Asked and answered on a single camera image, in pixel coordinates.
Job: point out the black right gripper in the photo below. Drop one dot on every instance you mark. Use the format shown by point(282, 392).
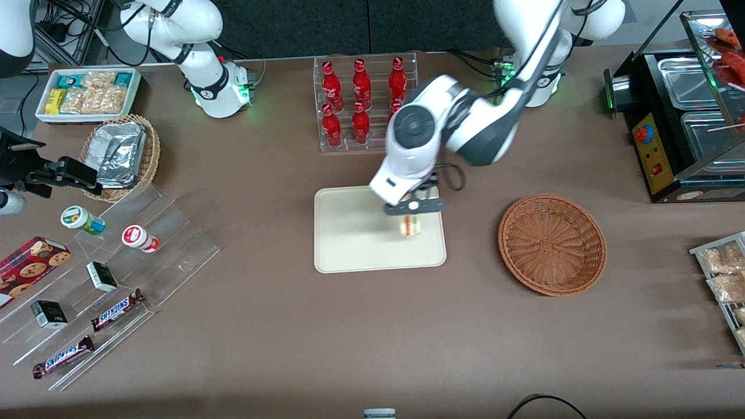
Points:
point(17, 164)

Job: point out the black and yellow food warmer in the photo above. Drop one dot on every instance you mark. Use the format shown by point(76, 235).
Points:
point(655, 157)

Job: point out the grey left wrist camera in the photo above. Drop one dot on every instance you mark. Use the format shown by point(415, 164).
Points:
point(430, 205)

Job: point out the aluminium frame strut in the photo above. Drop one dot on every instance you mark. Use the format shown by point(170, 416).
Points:
point(81, 35)

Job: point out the red cookie box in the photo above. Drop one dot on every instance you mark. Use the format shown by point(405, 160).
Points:
point(29, 267)

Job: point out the steel food pan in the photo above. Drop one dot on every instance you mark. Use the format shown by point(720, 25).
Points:
point(687, 81)
point(710, 139)

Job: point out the red cola bottle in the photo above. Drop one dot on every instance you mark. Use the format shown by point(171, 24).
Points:
point(361, 81)
point(332, 128)
point(361, 123)
point(332, 84)
point(398, 78)
point(394, 107)

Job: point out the grey snack rack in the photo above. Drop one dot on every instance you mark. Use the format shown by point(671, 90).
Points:
point(698, 251)

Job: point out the small grey device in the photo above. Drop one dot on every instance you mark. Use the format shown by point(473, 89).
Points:
point(379, 414)

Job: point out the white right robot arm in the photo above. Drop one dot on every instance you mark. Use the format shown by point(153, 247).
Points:
point(204, 87)

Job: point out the light wicker basket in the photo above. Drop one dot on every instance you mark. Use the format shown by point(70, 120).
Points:
point(148, 157)

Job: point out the clear acrylic stepped display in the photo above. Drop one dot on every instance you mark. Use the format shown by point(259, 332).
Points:
point(174, 250)

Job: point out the clear acrylic bottle rack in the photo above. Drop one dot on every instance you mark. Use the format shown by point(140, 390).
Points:
point(378, 134)

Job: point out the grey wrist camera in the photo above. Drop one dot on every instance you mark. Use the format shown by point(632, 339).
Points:
point(11, 203)
point(430, 205)

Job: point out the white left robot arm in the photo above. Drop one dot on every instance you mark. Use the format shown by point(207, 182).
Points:
point(483, 128)

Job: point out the green lidded white cup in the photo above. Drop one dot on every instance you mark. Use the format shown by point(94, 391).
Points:
point(78, 217)

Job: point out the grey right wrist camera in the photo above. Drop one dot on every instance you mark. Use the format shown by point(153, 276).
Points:
point(11, 203)

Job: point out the silver foil bag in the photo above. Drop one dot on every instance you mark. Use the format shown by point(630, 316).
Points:
point(119, 137)
point(116, 174)

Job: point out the clear bag of crackers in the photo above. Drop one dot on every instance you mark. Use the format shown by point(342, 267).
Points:
point(728, 287)
point(724, 259)
point(740, 315)
point(741, 336)

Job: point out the triangle sandwich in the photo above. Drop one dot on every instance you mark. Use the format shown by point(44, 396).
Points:
point(411, 227)

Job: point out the small black box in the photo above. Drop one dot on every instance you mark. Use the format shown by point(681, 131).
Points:
point(102, 276)
point(49, 314)

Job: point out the brown wicker basket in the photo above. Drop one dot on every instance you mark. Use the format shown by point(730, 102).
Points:
point(553, 244)

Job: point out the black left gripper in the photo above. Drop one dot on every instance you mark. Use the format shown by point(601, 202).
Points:
point(428, 184)

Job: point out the Snickers chocolate bar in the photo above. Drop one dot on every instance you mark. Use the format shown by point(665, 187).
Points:
point(116, 310)
point(61, 358)

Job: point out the yellow snack package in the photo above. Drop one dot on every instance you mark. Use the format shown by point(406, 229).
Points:
point(55, 100)

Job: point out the cream plastic tray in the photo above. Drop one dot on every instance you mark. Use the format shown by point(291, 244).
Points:
point(355, 233)

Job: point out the teal snack package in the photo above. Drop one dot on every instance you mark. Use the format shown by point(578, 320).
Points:
point(70, 80)
point(123, 78)

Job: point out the red lidded white cup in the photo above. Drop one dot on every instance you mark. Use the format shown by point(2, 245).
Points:
point(137, 236)

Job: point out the white snack bin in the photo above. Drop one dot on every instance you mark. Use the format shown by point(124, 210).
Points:
point(41, 113)

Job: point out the clear granola snack bag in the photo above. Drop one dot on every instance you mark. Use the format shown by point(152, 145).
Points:
point(74, 101)
point(99, 79)
point(106, 100)

